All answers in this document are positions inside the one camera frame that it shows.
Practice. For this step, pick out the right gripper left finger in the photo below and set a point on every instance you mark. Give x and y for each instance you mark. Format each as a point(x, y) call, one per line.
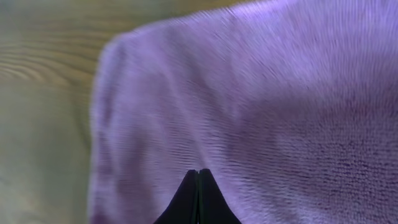
point(183, 207)

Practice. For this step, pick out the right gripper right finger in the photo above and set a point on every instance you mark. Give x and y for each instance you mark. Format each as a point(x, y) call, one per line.
point(212, 207)

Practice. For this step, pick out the purple microfiber cloth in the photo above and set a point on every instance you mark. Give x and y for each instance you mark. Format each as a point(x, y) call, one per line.
point(292, 105)

